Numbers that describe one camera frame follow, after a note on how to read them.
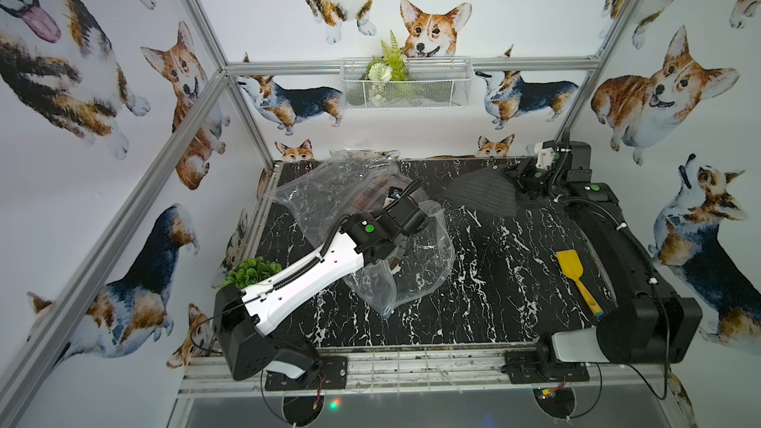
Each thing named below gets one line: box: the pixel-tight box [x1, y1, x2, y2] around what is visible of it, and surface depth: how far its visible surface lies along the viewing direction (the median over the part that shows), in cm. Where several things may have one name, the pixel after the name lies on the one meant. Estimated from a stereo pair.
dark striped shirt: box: [442, 166, 520, 217], surface depth 80 cm
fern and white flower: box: [363, 29, 410, 107], surface depth 85 cm
